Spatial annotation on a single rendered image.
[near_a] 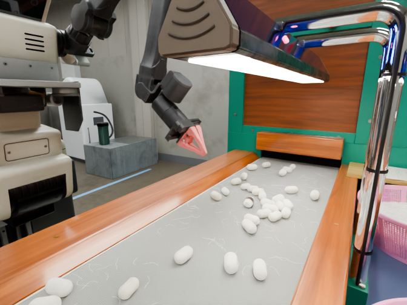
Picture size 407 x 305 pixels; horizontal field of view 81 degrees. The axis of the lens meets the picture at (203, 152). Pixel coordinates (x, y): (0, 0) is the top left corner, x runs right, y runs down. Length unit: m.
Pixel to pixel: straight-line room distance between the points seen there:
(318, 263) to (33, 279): 0.41
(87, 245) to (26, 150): 0.50
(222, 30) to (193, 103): 3.12
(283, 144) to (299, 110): 0.15
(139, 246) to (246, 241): 0.19
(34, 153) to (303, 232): 0.80
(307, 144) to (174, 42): 0.75
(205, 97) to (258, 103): 2.23
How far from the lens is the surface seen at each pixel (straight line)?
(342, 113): 0.98
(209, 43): 0.22
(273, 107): 1.02
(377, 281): 0.59
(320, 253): 0.44
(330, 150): 0.92
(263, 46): 0.27
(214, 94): 3.17
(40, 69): 0.90
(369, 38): 0.56
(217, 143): 3.21
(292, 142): 0.94
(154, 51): 0.70
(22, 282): 0.45
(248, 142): 1.06
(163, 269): 0.42
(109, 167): 3.10
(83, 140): 3.90
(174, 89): 0.64
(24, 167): 0.88
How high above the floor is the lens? 1.00
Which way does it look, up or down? 14 degrees down
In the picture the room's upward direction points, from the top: straight up
